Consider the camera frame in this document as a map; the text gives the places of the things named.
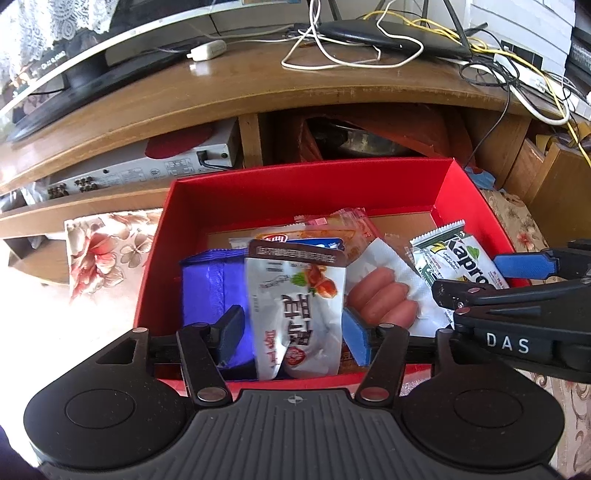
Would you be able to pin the green white wafer packet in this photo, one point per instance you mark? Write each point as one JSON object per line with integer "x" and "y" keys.
{"x": 461, "y": 258}

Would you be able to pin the brown tape roll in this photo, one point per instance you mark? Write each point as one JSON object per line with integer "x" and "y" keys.
{"x": 554, "y": 141}

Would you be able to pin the white braised egg packet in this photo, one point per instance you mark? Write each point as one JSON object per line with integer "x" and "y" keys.
{"x": 295, "y": 314}

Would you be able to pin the wooden television stand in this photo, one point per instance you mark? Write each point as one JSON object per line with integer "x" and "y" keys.
{"x": 277, "y": 87}

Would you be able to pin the television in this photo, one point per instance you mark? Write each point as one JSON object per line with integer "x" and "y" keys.
{"x": 83, "y": 74}

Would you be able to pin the floral tablecloth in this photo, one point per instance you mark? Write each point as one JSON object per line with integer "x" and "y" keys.
{"x": 517, "y": 217}

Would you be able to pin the red cardboard box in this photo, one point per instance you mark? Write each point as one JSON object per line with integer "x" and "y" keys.
{"x": 300, "y": 194}

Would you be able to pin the purple snack packet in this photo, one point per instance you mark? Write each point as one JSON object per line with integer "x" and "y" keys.
{"x": 207, "y": 290}

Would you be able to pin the black router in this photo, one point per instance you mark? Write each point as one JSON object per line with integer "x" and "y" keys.
{"x": 392, "y": 39}

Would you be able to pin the red cake packet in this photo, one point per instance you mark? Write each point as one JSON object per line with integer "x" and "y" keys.
{"x": 355, "y": 228}

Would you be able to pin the white sausage packet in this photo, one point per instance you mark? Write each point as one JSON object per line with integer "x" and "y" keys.
{"x": 388, "y": 300}

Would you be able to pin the red round object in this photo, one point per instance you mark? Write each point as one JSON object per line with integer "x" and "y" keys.
{"x": 180, "y": 145}

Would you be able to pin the metal bowl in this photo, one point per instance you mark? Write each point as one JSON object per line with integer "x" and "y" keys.
{"x": 369, "y": 143}

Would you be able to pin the black shelf rack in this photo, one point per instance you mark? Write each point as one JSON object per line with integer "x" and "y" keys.
{"x": 581, "y": 46}

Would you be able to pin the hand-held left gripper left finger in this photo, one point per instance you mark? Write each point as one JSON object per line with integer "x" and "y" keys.
{"x": 231, "y": 334}

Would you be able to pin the floral printed bag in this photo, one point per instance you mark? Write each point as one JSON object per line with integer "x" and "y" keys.
{"x": 111, "y": 249}

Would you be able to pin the wooden cabinet door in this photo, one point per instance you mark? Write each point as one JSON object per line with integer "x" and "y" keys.
{"x": 563, "y": 194}

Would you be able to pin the white power strip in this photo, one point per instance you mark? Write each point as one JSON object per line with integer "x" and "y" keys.
{"x": 521, "y": 69}

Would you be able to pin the silver media player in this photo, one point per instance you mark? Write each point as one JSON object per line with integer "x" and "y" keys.
{"x": 138, "y": 168}

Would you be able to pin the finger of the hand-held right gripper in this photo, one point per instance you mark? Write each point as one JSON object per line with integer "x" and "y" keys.
{"x": 508, "y": 297}
{"x": 521, "y": 266}

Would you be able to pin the blue plastic item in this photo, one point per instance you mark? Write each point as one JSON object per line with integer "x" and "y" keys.
{"x": 480, "y": 177}

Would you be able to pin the white power adapter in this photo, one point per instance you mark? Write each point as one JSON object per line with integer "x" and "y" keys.
{"x": 207, "y": 50}

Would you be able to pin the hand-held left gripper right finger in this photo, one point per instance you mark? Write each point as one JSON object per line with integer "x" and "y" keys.
{"x": 358, "y": 337}

